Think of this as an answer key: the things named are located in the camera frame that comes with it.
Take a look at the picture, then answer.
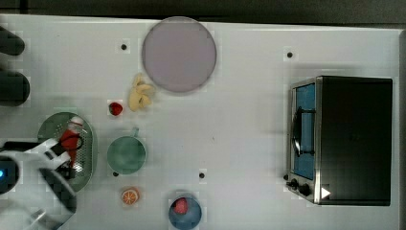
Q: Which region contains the yellow banana peel toy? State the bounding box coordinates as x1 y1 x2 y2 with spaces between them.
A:
128 73 155 112

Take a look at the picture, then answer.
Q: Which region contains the red fruit in bowl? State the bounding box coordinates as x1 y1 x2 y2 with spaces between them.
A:
173 197 189 215

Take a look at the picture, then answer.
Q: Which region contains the green mug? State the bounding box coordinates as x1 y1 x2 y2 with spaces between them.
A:
107 127 147 174

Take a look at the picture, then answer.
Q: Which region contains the small red strawberry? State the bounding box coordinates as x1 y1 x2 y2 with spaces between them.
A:
109 102 124 116

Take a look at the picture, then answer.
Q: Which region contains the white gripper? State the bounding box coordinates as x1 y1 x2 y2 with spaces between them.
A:
26 139 76 180

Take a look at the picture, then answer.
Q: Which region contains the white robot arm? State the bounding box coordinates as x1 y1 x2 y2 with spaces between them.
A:
1 139 77 230

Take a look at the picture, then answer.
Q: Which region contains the lilac round plate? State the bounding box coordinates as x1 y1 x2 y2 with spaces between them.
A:
142 16 217 93

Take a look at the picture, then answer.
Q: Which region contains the black toaster oven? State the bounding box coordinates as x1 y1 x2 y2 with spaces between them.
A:
283 76 393 206

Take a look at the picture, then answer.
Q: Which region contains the orange slice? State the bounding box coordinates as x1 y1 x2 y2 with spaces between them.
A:
122 187 140 205

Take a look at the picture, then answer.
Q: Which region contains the green oval strainer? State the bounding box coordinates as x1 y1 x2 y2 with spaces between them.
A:
37 112 98 192

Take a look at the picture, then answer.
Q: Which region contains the red ketchup bottle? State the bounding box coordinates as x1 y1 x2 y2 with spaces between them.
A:
59 116 83 168

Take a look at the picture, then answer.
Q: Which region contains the blue bowl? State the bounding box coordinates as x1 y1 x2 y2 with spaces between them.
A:
168 195 202 230

